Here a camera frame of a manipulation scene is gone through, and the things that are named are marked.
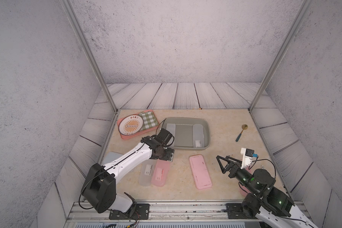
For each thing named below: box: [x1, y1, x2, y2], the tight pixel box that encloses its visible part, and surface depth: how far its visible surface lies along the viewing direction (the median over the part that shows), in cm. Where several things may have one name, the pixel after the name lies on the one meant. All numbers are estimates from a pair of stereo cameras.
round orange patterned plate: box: [118, 114, 144, 136], surface depth 112 cm
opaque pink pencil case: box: [189, 154, 213, 190], surface depth 86 cm
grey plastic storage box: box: [161, 116, 211, 151], surface depth 109 cm
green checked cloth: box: [138, 111, 159, 131], surface depth 116 cm
